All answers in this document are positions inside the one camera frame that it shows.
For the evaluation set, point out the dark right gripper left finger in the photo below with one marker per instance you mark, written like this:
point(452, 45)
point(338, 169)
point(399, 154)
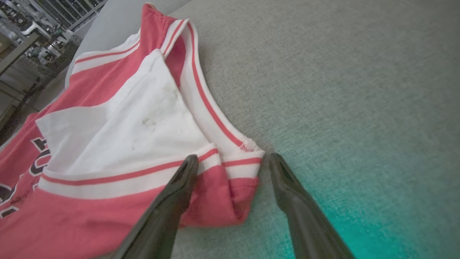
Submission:
point(161, 216)

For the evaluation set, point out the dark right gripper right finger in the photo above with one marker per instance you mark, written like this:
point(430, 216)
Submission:
point(305, 223)

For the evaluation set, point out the beige wooden table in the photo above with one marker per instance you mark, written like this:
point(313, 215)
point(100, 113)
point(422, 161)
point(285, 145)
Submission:
point(18, 54)

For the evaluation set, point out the white metal grille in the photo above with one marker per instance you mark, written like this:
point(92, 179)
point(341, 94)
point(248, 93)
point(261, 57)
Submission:
point(72, 10)

